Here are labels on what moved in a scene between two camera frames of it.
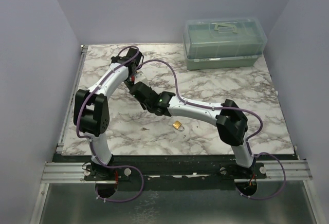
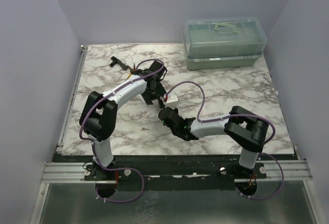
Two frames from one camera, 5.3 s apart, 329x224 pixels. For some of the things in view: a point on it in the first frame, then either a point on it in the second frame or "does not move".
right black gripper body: (144, 107) to (175, 132)
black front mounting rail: (174, 171) does not move
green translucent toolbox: (223, 42) does not move
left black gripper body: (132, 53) to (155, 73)
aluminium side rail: (59, 148) does not move
